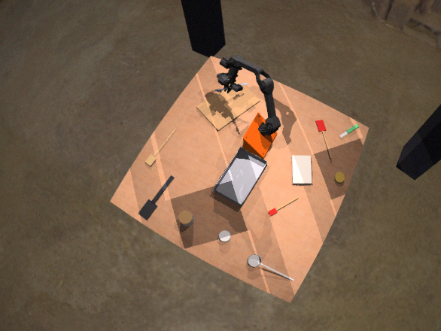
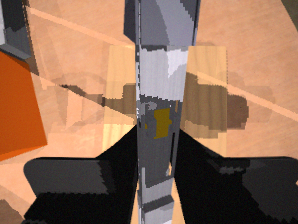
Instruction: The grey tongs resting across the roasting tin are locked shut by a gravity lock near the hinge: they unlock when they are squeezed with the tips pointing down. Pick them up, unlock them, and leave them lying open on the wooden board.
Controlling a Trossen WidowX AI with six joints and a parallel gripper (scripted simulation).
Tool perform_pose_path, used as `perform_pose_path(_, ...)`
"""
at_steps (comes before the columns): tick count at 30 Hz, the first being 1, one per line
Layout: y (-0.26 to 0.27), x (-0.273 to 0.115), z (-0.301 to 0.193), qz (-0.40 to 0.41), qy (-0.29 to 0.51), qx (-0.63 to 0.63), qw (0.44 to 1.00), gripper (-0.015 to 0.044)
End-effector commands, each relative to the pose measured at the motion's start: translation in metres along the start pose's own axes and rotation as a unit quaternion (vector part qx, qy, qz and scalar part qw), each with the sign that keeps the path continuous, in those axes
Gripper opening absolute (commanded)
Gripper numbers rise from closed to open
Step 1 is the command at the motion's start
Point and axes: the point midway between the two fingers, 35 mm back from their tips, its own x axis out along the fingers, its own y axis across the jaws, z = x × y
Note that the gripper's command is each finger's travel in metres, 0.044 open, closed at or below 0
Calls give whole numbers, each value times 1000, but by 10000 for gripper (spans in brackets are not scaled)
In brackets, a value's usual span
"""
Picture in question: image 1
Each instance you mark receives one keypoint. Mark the red spatula with wooden handle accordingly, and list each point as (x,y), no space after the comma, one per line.
(321,128)

